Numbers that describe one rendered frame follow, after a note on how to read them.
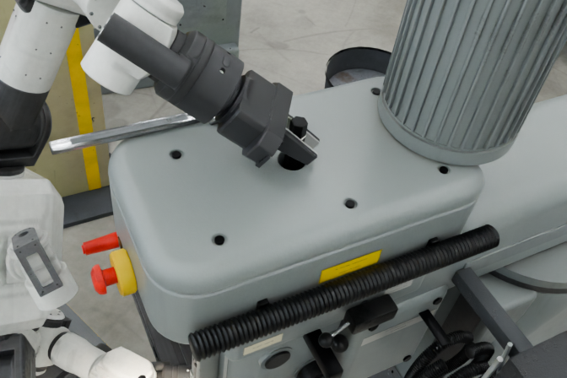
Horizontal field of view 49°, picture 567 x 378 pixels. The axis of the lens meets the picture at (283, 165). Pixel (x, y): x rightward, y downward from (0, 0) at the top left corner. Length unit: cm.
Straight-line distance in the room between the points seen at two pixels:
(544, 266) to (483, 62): 59
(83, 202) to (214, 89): 257
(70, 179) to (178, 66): 255
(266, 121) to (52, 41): 40
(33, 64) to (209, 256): 46
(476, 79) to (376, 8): 417
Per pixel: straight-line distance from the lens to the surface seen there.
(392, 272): 83
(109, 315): 288
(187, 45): 71
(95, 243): 95
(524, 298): 125
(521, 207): 107
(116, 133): 82
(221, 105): 71
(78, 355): 140
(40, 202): 111
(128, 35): 67
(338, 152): 83
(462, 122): 82
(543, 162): 114
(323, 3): 485
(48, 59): 102
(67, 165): 313
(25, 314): 115
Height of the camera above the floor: 246
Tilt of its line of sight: 45 degrees down
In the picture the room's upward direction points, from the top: 9 degrees clockwise
